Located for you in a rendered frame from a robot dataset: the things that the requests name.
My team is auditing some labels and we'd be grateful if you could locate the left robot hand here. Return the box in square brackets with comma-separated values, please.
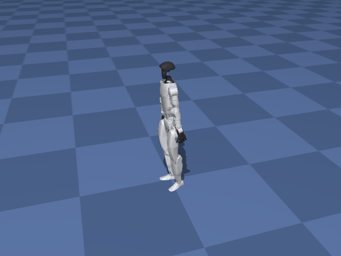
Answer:
[176, 130, 186, 143]

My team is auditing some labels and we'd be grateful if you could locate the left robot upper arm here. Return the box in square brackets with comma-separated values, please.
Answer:
[168, 86, 180, 116]

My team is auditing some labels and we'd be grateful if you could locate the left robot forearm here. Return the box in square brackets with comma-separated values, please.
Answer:
[173, 109, 183, 134]

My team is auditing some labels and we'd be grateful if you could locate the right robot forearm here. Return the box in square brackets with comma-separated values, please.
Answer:
[160, 104, 166, 117]

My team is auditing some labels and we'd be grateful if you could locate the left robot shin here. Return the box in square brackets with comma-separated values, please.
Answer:
[172, 156, 183, 184]

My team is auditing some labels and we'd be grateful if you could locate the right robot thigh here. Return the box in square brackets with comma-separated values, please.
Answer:
[158, 119, 169, 155]

